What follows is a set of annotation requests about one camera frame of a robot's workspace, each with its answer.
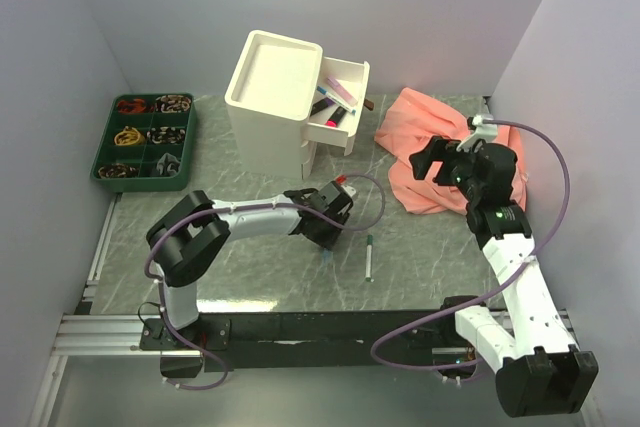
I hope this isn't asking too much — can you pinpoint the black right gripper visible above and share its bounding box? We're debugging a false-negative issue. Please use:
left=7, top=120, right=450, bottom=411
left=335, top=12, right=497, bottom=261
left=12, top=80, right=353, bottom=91
left=408, top=135, right=483, bottom=202

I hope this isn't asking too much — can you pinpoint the green cap white marker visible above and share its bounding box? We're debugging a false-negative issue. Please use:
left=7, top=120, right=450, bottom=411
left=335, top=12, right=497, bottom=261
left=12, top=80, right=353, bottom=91
left=365, top=234, right=373, bottom=282

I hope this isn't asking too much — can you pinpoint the pink black highlighter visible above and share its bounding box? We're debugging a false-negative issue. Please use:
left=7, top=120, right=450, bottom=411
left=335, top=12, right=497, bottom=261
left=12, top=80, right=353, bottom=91
left=325, top=106, right=349, bottom=128

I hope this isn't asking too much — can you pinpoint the purple black highlighter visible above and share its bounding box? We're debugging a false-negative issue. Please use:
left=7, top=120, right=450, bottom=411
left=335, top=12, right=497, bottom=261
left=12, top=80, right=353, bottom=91
left=310, top=98, right=335, bottom=116

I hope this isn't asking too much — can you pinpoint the light pink highlighter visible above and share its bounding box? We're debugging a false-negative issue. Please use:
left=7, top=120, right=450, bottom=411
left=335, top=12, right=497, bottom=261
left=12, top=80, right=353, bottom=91
left=326, top=76, right=358, bottom=105

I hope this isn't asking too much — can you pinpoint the white three-drawer organizer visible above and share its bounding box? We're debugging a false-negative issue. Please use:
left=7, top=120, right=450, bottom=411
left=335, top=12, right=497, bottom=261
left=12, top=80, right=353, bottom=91
left=224, top=30, right=370, bottom=180

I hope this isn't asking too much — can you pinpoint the blue cap white marker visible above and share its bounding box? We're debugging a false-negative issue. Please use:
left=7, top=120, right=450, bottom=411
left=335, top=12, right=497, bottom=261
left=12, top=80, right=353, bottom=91
left=316, top=86, right=356, bottom=115

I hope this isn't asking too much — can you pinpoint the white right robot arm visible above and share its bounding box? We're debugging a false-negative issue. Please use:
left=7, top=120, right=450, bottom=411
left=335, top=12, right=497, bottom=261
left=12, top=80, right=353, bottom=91
left=409, top=136, right=599, bottom=417

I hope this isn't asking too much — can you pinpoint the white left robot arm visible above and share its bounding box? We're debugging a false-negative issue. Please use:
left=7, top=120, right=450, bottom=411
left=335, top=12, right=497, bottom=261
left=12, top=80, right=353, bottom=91
left=146, top=181, right=357, bottom=349

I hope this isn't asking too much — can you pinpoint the pink cloth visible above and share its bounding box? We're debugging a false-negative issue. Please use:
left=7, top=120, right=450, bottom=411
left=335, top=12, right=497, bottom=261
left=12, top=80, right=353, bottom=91
left=374, top=88, right=526, bottom=214

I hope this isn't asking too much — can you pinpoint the green compartment tray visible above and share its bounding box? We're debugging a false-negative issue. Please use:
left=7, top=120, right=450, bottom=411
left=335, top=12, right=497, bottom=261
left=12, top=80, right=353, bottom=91
left=91, top=92, right=198, bottom=193

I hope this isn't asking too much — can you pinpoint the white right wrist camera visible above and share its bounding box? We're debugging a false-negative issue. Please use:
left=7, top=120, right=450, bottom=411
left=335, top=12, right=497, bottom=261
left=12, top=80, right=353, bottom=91
left=456, top=114, right=498, bottom=153

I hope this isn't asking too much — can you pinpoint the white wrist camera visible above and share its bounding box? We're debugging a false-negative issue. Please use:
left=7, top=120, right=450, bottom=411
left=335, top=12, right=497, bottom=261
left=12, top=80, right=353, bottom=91
left=456, top=114, right=498, bottom=153
left=335, top=175, right=358, bottom=201

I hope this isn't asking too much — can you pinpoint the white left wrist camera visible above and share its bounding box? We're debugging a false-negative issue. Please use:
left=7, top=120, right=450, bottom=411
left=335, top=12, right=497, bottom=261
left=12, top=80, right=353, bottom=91
left=335, top=175, right=358, bottom=201

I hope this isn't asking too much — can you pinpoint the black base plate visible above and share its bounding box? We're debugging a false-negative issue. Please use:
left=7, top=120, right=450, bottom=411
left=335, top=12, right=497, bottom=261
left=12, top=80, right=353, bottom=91
left=137, top=310, right=497, bottom=380

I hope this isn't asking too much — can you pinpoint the aluminium rail frame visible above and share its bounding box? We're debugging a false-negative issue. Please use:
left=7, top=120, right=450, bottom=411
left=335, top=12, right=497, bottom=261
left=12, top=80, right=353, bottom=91
left=27, top=196, right=601, bottom=427

